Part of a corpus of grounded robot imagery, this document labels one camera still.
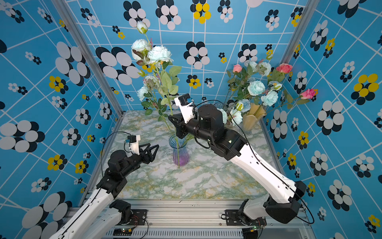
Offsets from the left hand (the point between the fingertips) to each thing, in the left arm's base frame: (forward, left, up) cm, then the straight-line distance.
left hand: (155, 143), depth 74 cm
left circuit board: (-34, +16, -26) cm, 46 cm away
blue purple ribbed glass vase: (+4, -11, -22) cm, 25 cm away
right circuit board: (-35, -47, -25) cm, 63 cm away
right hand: (-1, -11, +22) cm, 25 cm away
